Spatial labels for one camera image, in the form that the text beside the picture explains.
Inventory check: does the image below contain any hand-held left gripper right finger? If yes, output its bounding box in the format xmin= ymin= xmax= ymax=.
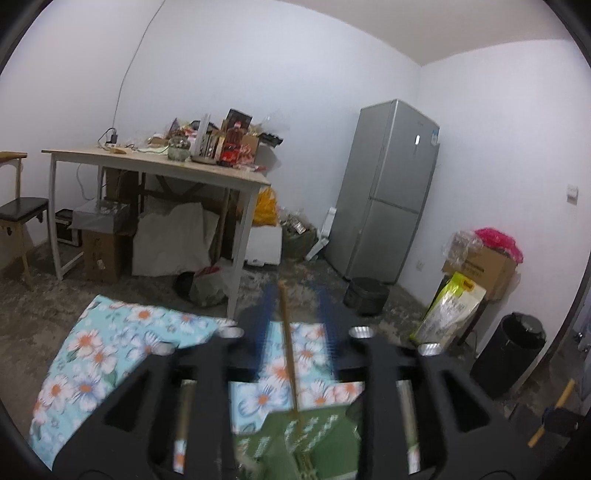
xmin=318 ymin=284 xmax=540 ymax=480

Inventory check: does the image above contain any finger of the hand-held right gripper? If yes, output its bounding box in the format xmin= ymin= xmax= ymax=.
xmin=542 ymin=405 xmax=583 ymax=435

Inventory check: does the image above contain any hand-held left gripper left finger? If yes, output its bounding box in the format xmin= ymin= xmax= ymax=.
xmin=53 ymin=286 xmax=275 ymax=480

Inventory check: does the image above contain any single tan chopstick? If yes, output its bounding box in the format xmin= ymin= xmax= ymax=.
xmin=527 ymin=379 xmax=576 ymax=448
xmin=277 ymin=281 xmax=303 ymax=422

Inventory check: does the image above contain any green plastic utensil caddy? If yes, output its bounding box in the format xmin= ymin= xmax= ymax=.
xmin=231 ymin=406 xmax=365 ymax=480

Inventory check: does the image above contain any black cooking pot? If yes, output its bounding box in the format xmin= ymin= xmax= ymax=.
xmin=344 ymin=277 xmax=390 ymax=317

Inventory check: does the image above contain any black trash bin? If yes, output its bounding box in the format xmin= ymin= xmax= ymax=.
xmin=470 ymin=312 xmax=546 ymax=400

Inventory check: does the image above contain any white foam box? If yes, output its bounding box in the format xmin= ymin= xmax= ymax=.
xmin=245 ymin=224 xmax=283 ymax=267

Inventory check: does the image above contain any white folded stand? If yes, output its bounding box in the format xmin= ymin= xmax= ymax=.
xmin=305 ymin=208 xmax=341 ymax=262

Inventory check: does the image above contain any dark green bag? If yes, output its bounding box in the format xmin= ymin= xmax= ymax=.
xmin=281 ymin=215 xmax=319 ymax=262

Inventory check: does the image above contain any yellow and white rice bag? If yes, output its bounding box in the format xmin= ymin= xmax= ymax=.
xmin=411 ymin=271 xmax=488 ymax=347

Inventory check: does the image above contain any yellow plastic bag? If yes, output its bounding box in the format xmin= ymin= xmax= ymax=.
xmin=254 ymin=187 xmax=280 ymax=227

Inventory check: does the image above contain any white woven sack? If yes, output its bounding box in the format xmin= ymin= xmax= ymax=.
xmin=132 ymin=203 xmax=221 ymax=277

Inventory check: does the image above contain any grey refrigerator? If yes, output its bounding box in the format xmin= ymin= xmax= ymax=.
xmin=323 ymin=99 xmax=440 ymax=284

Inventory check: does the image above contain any clear plastic bag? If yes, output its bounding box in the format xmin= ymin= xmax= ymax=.
xmin=441 ymin=231 xmax=481 ymax=262

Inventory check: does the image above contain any large open cardboard box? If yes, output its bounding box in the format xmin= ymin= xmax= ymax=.
xmin=442 ymin=247 xmax=518 ymax=302

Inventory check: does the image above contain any floral blue tablecloth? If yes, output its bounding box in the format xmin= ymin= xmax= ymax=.
xmin=30 ymin=295 xmax=370 ymax=480

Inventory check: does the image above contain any brown cardboard box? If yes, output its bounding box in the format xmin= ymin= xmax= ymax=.
xmin=82 ymin=230 xmax=123 ymax=283

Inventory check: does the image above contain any red drink bottle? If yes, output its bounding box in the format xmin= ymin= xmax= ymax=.
xmin=219 ymin=121 xmax=246 ymax=166

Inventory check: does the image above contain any pink plastic bag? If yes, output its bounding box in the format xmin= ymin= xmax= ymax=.
xmin=475 ymin=227 xmax=523 ymax=265

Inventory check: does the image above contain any clutter pile on desk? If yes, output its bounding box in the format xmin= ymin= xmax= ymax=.
xmin=148 ymin=108 xmax=283 ymax=168

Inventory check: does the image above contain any plastic-wrapped grey box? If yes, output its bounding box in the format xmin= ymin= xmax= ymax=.
xmin=73 ymin=199 xmax=137 ymax=234

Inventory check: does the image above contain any glass jar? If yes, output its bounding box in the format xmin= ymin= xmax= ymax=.
xmin=167 ymin=137 xmax=192 ymax=162

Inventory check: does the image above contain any wooden desk with white legs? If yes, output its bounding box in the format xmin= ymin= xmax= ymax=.
xmin=41 ymin=147 xmax=272 ymax=319

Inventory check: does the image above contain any silver metal case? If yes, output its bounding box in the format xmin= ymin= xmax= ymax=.
xmin=54 ymin=209 xmax=84 ymax=248

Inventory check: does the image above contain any wooden chair with black seat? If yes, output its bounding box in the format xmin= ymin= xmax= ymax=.
xmin=0 ymin=151 xmax=49 ymax=290

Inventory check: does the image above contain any thin wall cable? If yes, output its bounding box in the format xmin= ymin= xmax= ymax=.
xmin=113 ymin=0 xmax=168 ymax=134

